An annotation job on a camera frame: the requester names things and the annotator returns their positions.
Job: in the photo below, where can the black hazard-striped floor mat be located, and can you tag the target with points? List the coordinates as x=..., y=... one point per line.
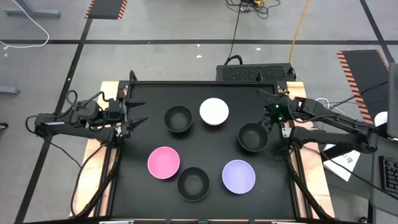
x=363, y=77
x=105, y=7

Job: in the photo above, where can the white paper sheet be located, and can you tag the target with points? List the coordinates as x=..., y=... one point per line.
x=345, y=165

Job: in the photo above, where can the grey desk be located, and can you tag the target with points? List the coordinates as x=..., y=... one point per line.
x=384, y=205

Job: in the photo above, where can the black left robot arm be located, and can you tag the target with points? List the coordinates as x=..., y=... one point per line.
x=77, y=130

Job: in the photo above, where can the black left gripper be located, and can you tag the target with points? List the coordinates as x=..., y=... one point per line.
x=114, y=109

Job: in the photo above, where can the purple ribbed bowl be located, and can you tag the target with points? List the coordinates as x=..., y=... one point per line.
x=238, y=176

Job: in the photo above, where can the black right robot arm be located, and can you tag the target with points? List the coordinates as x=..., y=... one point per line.
x=335, y=119

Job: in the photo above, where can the black ribbed bowl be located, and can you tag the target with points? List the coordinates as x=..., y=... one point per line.
x=178, y=119
x=193, y=183
x=252, y=138

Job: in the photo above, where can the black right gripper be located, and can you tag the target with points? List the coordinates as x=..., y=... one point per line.
x=276, y=112

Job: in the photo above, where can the black computer case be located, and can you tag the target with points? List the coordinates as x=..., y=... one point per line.
x=255, y=73

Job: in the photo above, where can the black keyboard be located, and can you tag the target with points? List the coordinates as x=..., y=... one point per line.
x=390, y=174

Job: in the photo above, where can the white round object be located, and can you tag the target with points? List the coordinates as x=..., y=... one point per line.
x=382, y=119

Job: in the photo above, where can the wooden table base board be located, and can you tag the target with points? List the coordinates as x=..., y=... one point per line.
x=93, y=174

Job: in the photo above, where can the grey metal stand foot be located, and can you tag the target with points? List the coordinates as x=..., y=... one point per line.
x=9, y=90
x=34, y=13

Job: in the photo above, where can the grey monitor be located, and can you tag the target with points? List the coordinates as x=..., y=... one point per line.
x=393, y=99

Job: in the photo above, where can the pink ribbed bowl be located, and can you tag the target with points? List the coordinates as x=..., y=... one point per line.
x=163, y=162

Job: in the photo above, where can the white ribbed bowl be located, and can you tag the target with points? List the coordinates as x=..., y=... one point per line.
x=214, y=111

